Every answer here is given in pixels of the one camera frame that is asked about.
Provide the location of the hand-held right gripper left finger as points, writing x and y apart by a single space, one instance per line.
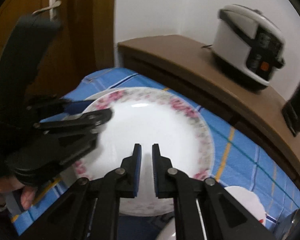
138 170

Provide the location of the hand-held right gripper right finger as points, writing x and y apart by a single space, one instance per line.
155 170

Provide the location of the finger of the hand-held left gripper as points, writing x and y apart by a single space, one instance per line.
76 107
95 117

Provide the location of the floral rim white plate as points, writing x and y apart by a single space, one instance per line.
145 120

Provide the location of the red and white plate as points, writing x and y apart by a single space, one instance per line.
168 232

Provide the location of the person's left hand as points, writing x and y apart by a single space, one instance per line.
27 197

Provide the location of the brown wooden door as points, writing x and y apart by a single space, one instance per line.
85 30

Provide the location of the blue checked tablecloth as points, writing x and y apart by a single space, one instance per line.
240 155

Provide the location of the white bowl with red print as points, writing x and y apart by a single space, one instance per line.
245 200

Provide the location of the brown wooden sideboard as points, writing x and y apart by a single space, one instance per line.
190 60

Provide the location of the white rice cooker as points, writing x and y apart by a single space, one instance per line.
235 47

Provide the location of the metal bowl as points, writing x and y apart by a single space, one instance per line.
291 225

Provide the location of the black thermos flask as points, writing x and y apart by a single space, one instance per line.
296 115

